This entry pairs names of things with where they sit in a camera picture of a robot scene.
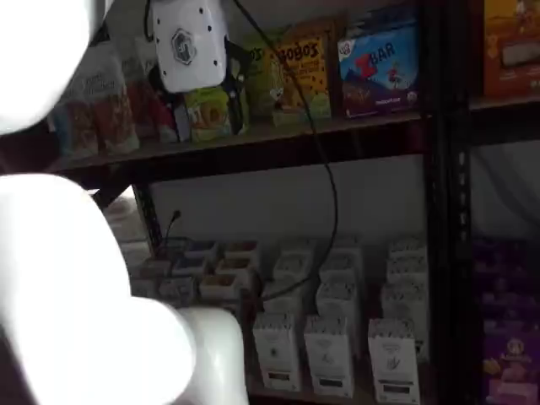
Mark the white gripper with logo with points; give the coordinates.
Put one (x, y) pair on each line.
(187, 46)

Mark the white tea box green strip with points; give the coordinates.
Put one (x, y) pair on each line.
(394, 363)
(407, 248)
(407, 272)
(405, 299)

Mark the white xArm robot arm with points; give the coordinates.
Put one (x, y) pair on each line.
(63, 274)

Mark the green Bobo's apple pie box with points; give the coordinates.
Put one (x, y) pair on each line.
(257, 84)
(206, 118)

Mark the black metal shelf rack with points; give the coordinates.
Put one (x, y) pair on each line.
(253, 154)
(457, 211)

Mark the yellow Bobo's peanut butter box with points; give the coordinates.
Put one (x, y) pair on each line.
(304, 76)

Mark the blue flax oatmeal box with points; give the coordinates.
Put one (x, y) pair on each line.
(190, 266)
(177, 289)
(201, 249)

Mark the purely elizabeth yellow label box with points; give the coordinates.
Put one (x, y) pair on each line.
(234, 266)
(219, 287)

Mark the blue Z Bar box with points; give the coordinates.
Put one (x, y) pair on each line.
(379, 71)

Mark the white tea box pink strip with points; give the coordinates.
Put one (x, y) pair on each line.
(327, 358)
(339, 268)
(337, 297)

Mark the orange snack box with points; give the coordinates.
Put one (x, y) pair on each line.
(510, 50)

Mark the purple Annie's box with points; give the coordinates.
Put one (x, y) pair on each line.
(498, 251)
(502, 276)
(506, 306)
(510, 371)

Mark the granola bag red label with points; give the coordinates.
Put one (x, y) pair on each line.
(147, 114)

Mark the granola bag orange label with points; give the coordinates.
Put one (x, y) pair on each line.
(109, 109)

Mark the granola bag blue label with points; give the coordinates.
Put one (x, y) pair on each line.
(67, 131)

